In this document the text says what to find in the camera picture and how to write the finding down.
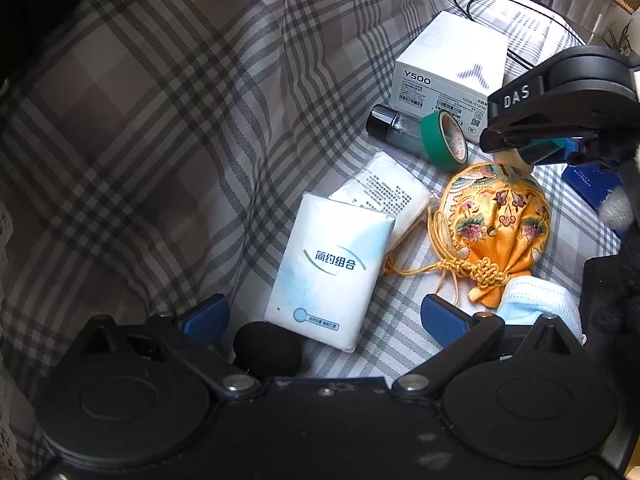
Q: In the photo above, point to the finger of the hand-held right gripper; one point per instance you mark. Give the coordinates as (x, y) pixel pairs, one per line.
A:
(547, 152)

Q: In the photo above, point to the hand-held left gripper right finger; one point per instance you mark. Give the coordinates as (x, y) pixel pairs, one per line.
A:
(445, 319)

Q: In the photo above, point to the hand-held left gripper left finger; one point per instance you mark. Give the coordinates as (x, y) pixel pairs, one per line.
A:
(206, 316)

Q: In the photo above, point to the black foam ball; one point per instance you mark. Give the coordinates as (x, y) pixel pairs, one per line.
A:
(267, 347)

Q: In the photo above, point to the white tissue pack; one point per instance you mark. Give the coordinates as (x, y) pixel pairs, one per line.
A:
(322, 270)

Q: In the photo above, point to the white cotton pad pack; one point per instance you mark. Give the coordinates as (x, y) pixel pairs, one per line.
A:
(387, 192)

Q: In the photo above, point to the dark glass bottle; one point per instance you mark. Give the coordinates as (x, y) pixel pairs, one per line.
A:
(392, 127)

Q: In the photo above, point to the person's right hand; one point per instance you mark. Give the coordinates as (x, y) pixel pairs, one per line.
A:
(620, 205)

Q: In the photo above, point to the grey plaid bed sheet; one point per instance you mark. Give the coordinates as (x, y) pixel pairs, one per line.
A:
(400, 310)

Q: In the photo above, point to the blue tissue pack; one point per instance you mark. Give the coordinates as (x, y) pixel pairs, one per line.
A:
(585, 185)

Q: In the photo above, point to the blue face mask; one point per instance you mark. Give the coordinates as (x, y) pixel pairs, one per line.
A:
(542, 302)

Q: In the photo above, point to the green tape roll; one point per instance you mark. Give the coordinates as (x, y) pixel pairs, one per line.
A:
(436, 142)

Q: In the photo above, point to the white phone box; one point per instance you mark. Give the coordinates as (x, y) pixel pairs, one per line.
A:
(450, 60)

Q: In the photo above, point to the grey plaid quilt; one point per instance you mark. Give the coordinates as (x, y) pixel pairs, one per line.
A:
(150, 110)

